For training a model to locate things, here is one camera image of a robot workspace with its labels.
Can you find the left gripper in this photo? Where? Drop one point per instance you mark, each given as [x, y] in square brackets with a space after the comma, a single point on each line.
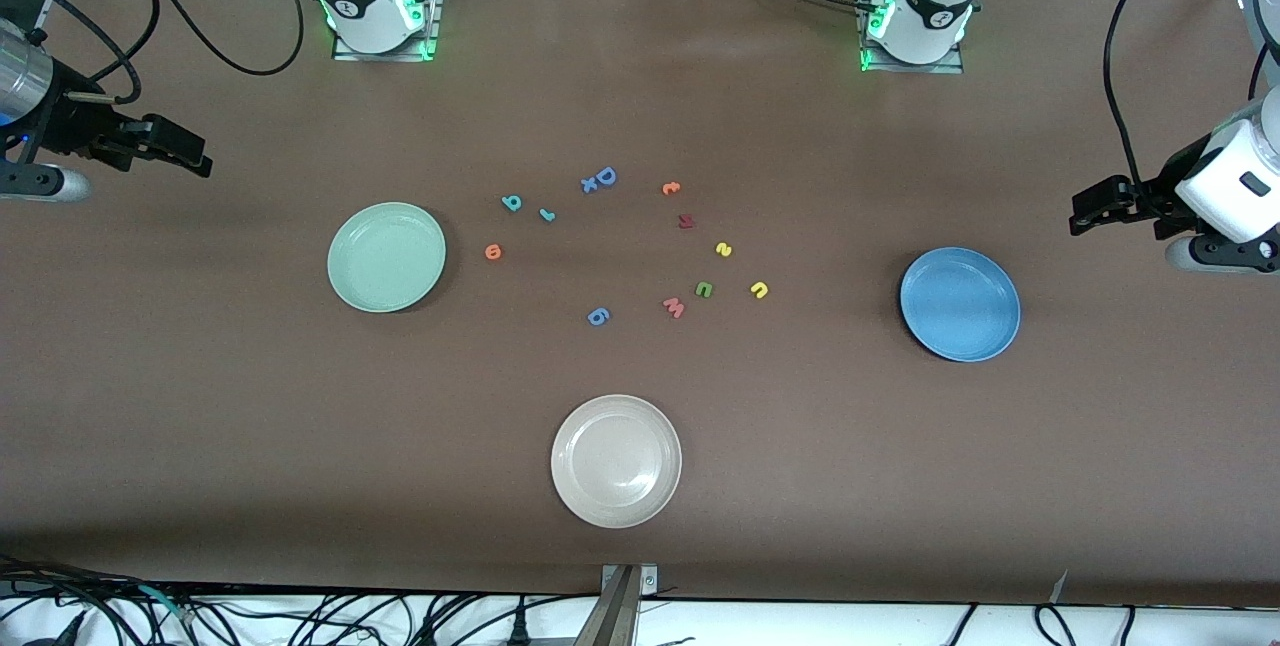
[1158, 190]

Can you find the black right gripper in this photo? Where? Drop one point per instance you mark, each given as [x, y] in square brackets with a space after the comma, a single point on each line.
[72, 123]

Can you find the teal foam letter a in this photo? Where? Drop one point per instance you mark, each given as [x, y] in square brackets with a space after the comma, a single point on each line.
[512, 203]

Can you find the blue plate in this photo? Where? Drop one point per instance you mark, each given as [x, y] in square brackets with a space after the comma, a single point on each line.
[960, 304]

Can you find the mint green plate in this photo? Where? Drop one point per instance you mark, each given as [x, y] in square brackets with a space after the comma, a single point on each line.
[386, 256]

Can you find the white paper scrap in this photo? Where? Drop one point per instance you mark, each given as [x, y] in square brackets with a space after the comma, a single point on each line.
[1058, 586]

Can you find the blue foam letter D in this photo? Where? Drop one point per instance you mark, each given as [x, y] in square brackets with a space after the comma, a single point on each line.
[600, 176]

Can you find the pink foam letter w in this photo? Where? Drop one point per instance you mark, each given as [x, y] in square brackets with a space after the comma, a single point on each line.
[674, 307]

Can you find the blue foam letter g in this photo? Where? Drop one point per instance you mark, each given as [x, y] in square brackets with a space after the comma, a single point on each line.
[598, 317]

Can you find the beige plate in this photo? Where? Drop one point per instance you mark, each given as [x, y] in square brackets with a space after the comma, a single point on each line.
[616, 461]

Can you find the black power plug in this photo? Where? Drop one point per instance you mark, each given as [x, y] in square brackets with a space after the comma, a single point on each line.
[518, 628]

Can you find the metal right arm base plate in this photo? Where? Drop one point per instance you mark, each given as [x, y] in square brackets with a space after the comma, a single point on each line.
[385, 55]

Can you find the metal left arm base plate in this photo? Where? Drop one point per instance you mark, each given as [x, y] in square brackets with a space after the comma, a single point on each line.
[910, 68]

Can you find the metal table edge bracket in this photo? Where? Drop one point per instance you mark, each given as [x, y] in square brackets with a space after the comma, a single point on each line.
[648, 581]

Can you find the dark metal post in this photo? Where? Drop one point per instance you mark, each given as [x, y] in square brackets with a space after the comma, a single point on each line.
[610, 621]

